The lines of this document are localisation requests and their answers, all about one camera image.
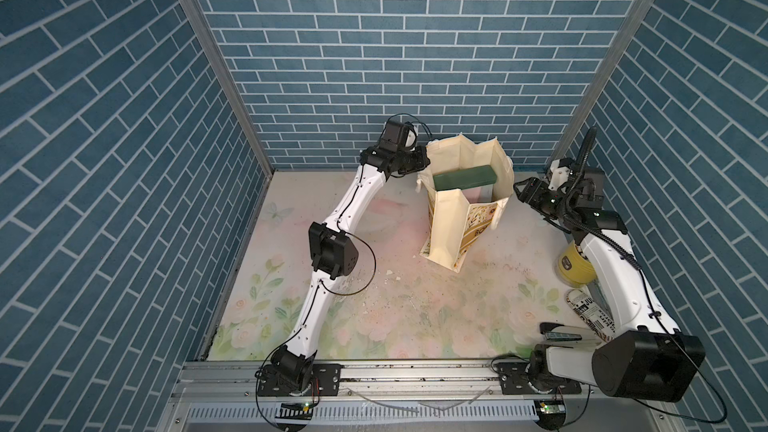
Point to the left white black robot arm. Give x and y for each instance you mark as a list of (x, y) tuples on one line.
[(334, 256)]

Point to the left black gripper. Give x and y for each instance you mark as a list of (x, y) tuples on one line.
[(419, 164)]

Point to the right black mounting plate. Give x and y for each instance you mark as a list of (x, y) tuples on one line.
[(540, 377)]

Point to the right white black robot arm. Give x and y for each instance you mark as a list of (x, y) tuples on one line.
[(648, 356)]

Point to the black mounting plate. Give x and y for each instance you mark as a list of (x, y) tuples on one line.
[(540, 377), (322, 379)]

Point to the yellow pen holder cup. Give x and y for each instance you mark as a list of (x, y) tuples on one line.
[(574, 268)]

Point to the white printed packet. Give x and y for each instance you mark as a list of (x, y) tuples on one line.
[(593, 315)]

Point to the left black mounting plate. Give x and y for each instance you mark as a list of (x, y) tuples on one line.
[(322, 379)]

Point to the cream canvas tote bag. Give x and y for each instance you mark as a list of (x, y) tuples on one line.
[(456, 222)]

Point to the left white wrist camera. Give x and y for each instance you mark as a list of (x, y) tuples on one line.
[(398, 135)]

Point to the aluminium front rail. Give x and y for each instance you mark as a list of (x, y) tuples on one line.
[(398, 395)]

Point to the dark green pencil case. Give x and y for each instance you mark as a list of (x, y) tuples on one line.
[(469, 178)]

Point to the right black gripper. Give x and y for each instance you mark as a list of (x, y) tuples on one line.
[(530, 192)]

